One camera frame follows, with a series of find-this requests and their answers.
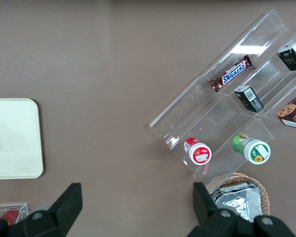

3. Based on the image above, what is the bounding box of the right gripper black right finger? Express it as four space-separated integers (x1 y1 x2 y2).
187 182 296 237

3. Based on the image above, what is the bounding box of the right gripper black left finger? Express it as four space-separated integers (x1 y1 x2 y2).
0 183 83 237

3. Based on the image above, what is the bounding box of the light tan wicker basket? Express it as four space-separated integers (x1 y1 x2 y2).
206 172 271 224

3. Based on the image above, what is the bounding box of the beige plastic serving tray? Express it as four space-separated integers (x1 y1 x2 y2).
0 98 44 180

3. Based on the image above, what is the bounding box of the silver foil container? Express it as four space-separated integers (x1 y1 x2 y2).
210 182 263 224

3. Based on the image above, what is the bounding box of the clear acrylic bottle rack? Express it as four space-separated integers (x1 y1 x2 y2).
0 202 30 227

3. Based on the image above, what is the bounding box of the red white snack cup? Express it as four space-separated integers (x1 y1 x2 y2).
184 137 212 165

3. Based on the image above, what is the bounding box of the green white snack cup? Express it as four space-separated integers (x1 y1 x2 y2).
231 134 271 165

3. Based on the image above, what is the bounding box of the clear acrylic stepped display stand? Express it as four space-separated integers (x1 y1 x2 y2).
149 9 296 178

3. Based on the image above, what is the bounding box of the small black carton box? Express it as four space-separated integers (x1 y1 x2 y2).
277 41 296 72
234 85 264 113

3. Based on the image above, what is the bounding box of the red cookie box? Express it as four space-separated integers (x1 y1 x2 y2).
276 89 296 131

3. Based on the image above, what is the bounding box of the Snickers chocolate bar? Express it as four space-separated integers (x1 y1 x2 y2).
209 54 252 93

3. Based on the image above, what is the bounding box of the brown table cover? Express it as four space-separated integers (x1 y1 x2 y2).
0 0 296 237

